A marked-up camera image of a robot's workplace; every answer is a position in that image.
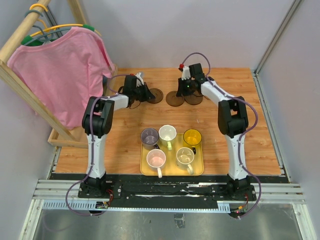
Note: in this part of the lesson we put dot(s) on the white cup green handle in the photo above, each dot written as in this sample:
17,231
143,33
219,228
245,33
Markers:
167,135

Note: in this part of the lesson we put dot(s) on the grey purple cup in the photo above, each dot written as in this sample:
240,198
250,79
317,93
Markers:
150,138

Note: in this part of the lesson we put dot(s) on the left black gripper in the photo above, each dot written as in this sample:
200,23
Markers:
148,94

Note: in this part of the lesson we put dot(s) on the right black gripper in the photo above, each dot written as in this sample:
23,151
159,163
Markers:
181,91

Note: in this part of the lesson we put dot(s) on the yellow transparent cup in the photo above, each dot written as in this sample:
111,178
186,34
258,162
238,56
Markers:
191,139

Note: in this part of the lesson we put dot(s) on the brown wooden coaster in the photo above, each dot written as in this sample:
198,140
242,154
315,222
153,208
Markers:
158,94
173,100
193,99

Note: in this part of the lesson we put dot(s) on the yellow plastic tray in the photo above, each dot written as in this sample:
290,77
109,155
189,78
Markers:
170,168

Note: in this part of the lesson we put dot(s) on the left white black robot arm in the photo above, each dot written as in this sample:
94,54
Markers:
97,123

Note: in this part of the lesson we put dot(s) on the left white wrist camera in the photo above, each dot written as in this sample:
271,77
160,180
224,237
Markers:
139,79

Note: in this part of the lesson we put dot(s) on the yellow green hanger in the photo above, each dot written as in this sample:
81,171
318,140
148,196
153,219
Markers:
81,22

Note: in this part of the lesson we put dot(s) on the pink t-shirt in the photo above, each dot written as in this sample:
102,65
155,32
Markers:
65,73

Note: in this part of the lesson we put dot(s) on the aluminium frame rail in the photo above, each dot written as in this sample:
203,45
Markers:
256,74

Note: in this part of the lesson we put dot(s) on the grey hanger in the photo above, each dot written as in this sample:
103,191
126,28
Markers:
45,35

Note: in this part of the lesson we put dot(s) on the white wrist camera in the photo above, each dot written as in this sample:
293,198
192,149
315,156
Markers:
139,79
185,70

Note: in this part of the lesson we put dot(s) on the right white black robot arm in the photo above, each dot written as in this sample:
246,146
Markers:
232,121

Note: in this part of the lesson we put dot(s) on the pink white mug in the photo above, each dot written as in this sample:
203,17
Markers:
156,160

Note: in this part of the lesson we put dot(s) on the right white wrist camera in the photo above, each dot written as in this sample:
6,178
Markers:
185,70

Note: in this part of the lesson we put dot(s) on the cream white mug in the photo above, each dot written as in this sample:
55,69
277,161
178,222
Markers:
184,159

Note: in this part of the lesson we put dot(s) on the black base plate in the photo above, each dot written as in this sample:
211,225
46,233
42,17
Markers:
167,193

